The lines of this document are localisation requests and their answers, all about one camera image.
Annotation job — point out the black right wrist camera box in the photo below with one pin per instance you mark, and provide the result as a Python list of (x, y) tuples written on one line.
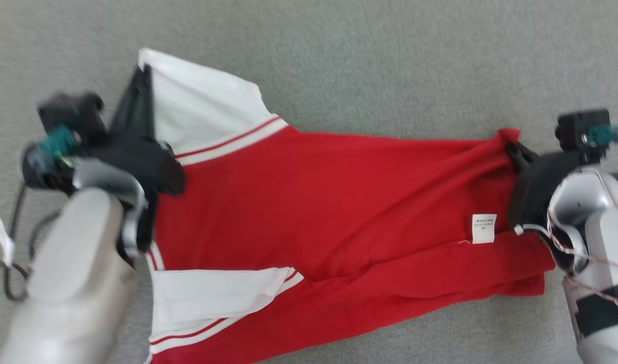
[(576, 129)]

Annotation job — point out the red basketball jersey number 23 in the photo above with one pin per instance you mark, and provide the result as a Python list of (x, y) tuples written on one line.
[(314, 212)]

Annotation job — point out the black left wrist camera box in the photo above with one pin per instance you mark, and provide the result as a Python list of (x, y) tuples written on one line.
[(74, 116)]

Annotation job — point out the teal camera plug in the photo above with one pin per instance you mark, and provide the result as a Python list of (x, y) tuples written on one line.
[(604, 136), (58, 142)]

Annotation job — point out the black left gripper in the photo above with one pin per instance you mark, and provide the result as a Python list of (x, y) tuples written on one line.
[(147, 164)]

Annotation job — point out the teal right camera plug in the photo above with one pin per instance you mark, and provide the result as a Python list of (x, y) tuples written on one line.
[(604, 136)]

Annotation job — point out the teal left camera plug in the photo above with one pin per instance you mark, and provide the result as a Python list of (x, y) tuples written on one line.
[(58, 142)]

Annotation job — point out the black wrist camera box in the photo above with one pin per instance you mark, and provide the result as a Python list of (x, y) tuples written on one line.
[(74, 116), (576, 129)]

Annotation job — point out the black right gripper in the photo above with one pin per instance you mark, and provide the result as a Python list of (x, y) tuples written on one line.
[(533, 192)]

